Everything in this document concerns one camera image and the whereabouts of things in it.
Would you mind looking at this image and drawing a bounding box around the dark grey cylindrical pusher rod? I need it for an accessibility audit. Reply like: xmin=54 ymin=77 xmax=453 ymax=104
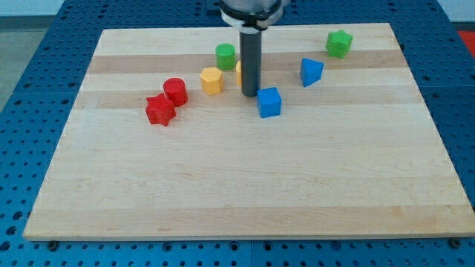
xmin=240 ymin=31 xmax=261 ymax=97

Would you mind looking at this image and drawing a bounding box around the yellow heart block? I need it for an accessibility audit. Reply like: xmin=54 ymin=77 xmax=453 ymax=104
xmin=235 ymin=60 xmax=242 ymax=87

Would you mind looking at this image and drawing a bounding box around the green cylinder block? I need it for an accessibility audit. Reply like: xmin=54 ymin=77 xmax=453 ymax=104
xmin=215 ymin=43 xmax=236 ymax=70

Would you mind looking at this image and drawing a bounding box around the yellow hexagon block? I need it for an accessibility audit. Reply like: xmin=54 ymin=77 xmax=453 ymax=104
xmin=200 ymin=67 xmax=223 ymax=96

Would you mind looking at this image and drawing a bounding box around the blue cube block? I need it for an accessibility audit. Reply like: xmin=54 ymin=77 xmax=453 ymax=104
xmin=257 ymin=88 xmax=282 ymax=118

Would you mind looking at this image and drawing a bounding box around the blue triangle block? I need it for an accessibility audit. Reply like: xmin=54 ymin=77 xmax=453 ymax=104
xmin=300 ymin=58 xmax=324 ymax=88

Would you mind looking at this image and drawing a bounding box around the green star block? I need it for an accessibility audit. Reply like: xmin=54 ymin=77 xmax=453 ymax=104
xmin=326 ymin=30 xmax=353 ymax=59

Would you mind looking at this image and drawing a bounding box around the red cylinder block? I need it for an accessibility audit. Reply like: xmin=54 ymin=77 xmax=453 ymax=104
xmin=163 ymin=77 xmax=188 ymax=107

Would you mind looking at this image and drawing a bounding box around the red star block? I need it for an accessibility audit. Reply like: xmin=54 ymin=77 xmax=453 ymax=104
xmin=145 ymin=93 xmax=176 ymax=126

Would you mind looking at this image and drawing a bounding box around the wooden board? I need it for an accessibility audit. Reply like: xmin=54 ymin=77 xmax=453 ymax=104
xmin=24 ymin=23 xmax=474 ymax=241

